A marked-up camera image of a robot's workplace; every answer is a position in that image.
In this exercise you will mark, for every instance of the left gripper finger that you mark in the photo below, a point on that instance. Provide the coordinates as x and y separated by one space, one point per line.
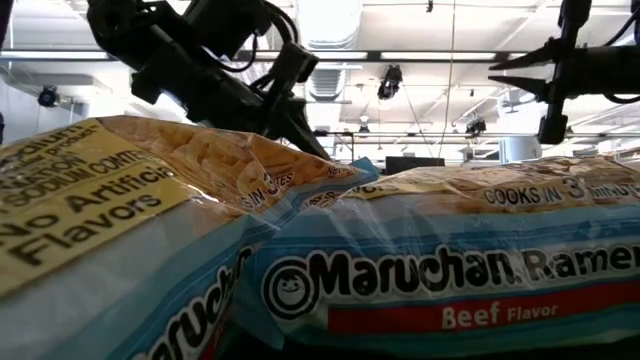
297 127

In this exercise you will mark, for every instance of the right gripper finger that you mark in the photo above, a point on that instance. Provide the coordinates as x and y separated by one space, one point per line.
537 60
537 86

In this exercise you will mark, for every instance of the Maruchan beef ramen packet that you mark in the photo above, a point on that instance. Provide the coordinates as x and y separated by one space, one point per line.
450 225
125 250

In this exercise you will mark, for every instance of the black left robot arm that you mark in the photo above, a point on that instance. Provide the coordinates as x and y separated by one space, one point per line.
125 30

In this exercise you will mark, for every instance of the white cylindrical column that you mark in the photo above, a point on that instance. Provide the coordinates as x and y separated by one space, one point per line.
520 148

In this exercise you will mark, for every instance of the black ceiling spotlight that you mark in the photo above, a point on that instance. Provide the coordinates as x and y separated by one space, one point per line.
47 96
475 126
390 82

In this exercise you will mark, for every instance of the black monitor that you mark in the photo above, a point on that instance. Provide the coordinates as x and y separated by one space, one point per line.
415 164

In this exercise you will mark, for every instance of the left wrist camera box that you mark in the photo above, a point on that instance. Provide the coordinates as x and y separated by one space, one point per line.
295 65

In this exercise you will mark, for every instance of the corrugated silver air duct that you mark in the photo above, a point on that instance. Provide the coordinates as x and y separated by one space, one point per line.
327 30

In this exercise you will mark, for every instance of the black horizontal pipe rail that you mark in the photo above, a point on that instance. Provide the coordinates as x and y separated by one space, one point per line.
425 134

